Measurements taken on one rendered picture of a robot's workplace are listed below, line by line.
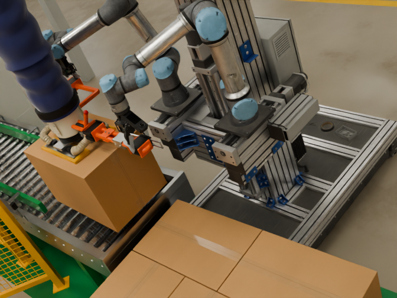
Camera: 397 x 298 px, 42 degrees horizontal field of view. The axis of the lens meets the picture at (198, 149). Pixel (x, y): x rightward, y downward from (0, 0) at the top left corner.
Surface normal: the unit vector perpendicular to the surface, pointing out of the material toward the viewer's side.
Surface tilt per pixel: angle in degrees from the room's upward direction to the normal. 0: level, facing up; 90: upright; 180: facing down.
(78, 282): 0
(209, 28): 82
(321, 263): 0
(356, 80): 0
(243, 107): 97
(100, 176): 90
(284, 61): 90
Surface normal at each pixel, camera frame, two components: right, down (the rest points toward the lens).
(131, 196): 0.72, 0.22
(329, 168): -0.32, -0.74
